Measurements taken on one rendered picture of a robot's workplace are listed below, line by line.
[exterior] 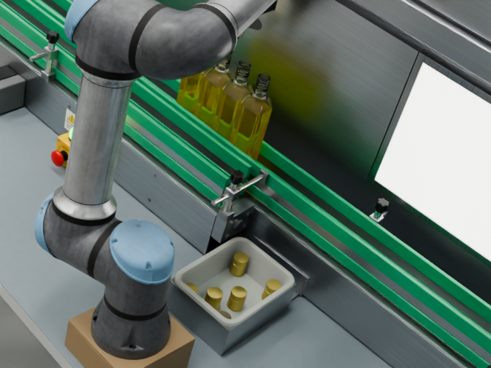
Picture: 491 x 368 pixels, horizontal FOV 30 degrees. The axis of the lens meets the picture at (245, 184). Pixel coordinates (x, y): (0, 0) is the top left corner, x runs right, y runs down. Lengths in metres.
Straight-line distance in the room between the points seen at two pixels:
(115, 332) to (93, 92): 0.45
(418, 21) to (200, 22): 0.57
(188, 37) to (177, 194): 0.69
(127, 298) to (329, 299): 0.54
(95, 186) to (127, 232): 0.10
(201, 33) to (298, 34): 0.63
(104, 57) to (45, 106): 0.86
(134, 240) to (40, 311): 0.35
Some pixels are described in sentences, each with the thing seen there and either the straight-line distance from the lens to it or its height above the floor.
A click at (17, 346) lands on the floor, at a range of 2.81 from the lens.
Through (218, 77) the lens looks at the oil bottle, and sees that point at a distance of 2.04.
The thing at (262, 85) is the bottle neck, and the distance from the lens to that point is 1.97.
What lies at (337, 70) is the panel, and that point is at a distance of 2.00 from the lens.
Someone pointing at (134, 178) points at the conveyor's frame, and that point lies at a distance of 2.15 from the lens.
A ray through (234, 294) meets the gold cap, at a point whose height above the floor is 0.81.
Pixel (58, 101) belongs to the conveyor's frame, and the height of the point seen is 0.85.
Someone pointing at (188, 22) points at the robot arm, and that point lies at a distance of 1.44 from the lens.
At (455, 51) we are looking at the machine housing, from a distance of 1.85.
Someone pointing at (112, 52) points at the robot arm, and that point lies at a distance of 1.47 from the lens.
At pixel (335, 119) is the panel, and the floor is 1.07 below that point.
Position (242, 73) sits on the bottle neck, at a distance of 2.00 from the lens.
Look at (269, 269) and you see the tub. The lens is 1.99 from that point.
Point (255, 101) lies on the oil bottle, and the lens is 1.99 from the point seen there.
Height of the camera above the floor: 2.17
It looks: 38 degrees down
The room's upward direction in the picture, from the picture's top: 17 degrees clockwise
